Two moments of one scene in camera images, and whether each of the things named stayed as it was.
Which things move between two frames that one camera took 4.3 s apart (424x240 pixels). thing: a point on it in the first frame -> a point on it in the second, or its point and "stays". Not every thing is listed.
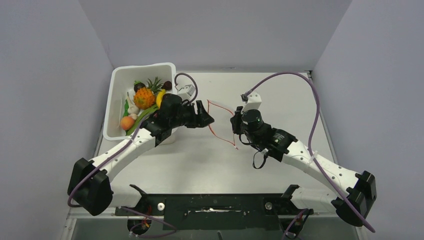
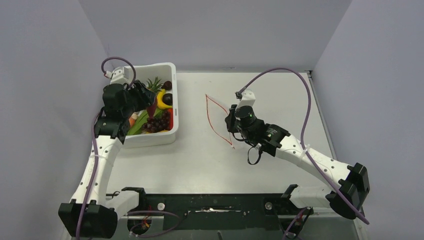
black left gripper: x=204 y=118 -> x=146 y=97
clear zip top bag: x=221 y=127 stays
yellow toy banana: x=159 y=96 stays
